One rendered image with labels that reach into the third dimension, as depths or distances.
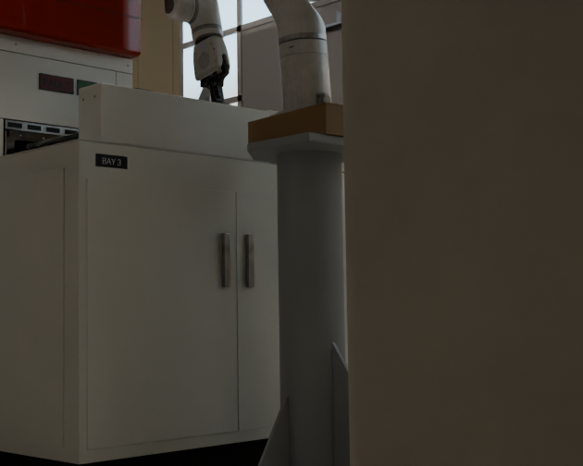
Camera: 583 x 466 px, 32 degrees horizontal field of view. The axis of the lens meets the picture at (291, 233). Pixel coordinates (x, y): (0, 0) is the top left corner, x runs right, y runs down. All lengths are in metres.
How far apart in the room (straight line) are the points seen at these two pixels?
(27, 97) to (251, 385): 1.07
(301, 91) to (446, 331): 2.04
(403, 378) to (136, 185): 2.01
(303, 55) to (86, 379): 0.93
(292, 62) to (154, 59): 4.73
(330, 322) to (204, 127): 0.61
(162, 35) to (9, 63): 4.15
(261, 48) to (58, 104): 3.26
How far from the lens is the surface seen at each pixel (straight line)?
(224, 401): 2.67
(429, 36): 0.53
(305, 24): 2.56
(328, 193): 2.47
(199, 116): 2.66
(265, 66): 6.26
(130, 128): 2.52
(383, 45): 0.55
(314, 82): 2.53
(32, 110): 3.12
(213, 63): 2.75
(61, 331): 2.45
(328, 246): 2.46
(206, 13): 2.81
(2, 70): 3.09
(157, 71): 7.18
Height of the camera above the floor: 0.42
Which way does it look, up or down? 4 degrees up
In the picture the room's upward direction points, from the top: 1 degrees counter-clockwise
